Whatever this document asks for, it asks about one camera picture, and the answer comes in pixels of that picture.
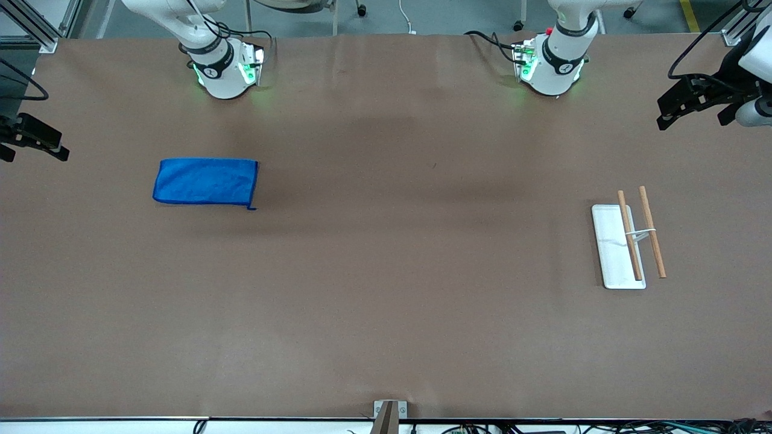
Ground tangled black cable bundle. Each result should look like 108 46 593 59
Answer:
440 419 772 434

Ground aluminium frame post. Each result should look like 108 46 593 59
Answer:
721 0 764 48
0 0 82 54

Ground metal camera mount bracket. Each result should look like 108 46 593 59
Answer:
373 400 408 434

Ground black right base cable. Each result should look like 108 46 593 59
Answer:
187 0 276 55

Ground white towel rack wooden bars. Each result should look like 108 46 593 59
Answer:
591 186 668 290

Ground black left base cable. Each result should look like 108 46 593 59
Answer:
464 30 527 64

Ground blue microfibre towel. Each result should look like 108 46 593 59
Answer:
152 158 259 212

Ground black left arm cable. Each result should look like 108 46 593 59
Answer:
667 0 772 83

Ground white stool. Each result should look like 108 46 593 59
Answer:
244 0 338 37

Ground black base cable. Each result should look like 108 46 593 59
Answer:
187 0 276 55
464 30 527 64

